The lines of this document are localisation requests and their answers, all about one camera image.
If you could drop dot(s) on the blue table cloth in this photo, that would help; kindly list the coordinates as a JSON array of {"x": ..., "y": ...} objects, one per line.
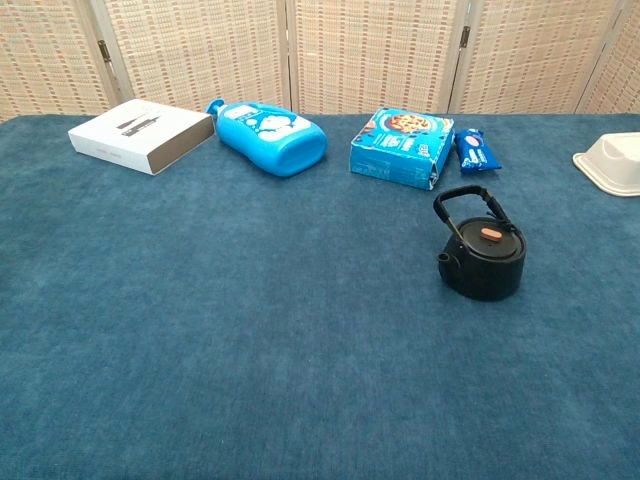
[{"x": 250, "y": 325}]

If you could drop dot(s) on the blue cartoon pump bottle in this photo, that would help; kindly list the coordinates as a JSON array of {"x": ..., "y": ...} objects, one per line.
[{"x": 275, "y": 137}]

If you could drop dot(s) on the blue cookie box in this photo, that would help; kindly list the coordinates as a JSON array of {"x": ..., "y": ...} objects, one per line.
[{"x": 400, "y": 147}]

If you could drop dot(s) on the blue cookie packet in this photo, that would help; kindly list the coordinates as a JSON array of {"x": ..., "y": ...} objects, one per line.
[{"x": 477, "y": 150}]

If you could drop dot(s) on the woven folding screen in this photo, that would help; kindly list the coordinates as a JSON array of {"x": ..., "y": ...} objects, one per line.
[{"x": 370, "y": 50}]

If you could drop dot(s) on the white flat product box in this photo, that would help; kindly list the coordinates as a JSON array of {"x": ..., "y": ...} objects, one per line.
[{"x": 135, "y": 135}]

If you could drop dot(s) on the white plastic tray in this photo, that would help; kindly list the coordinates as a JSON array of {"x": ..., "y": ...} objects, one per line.
[{"x": 617, "y": 167}]

